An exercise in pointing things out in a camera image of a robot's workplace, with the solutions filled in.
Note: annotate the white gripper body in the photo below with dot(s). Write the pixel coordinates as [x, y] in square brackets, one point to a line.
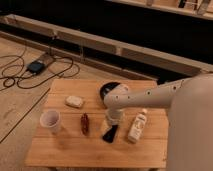
[114, 117]

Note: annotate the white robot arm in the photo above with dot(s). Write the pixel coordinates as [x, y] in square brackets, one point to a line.
[189, 105]

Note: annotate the white lotion bottle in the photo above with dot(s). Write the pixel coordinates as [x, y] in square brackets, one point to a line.
[137, 126]

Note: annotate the black round plate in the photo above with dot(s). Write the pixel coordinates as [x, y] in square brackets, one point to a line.
[106, 88]

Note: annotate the brown sausage toy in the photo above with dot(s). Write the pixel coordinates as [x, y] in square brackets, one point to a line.
[85, 124]

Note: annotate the wooden table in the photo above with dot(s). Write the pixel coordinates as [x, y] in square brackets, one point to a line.
[71, 148]

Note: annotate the white paper cup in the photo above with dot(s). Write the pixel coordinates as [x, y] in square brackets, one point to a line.
[51, 120]

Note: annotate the long wooden shelf rail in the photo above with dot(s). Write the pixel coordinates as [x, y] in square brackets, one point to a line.
[117, 57]

